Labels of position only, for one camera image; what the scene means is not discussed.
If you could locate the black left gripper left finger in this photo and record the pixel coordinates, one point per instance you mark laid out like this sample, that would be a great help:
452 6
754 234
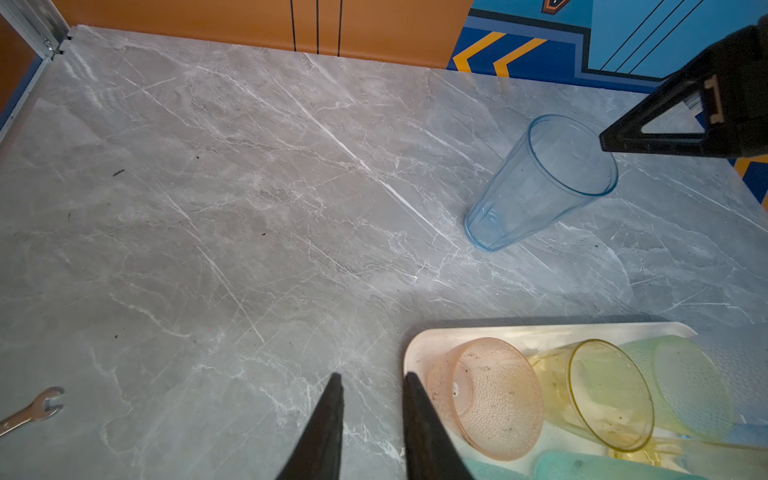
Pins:
318 453

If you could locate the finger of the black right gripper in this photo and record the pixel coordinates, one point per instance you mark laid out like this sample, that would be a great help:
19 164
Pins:
632 133

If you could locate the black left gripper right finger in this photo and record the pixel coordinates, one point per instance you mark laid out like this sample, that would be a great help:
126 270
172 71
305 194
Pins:
429 451

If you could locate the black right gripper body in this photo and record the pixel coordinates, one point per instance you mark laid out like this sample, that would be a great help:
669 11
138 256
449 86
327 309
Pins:
731 76

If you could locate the teal tall glass front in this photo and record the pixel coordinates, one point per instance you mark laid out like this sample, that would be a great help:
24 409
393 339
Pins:
484 471

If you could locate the teal tall glass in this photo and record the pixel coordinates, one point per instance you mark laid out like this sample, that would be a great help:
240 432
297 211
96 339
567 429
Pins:
563 465
484 471

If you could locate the grey-blue tall glass back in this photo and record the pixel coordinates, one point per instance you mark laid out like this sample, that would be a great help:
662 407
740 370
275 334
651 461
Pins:
555 168

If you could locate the pink short glass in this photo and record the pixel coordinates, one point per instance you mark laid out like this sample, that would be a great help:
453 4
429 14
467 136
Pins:
486 392

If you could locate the teal tall glass back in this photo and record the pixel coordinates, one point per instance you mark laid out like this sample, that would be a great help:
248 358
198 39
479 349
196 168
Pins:
563 465

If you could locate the yellow short glass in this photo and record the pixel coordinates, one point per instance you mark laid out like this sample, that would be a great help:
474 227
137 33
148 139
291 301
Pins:
593 389

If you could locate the clear short glass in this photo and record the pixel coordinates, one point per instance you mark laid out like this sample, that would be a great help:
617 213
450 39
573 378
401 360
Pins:
740 354

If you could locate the green short glass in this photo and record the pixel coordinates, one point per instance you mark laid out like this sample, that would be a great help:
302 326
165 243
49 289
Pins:
689 394

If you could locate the yellow tall glass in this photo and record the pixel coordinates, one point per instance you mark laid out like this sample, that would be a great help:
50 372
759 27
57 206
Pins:
711 460

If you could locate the cream rectangular tray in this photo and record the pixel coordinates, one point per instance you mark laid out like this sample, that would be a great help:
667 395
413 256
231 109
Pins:
431 344

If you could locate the small metal wrench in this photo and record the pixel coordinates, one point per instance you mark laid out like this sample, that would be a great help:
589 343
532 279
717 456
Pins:
39 409

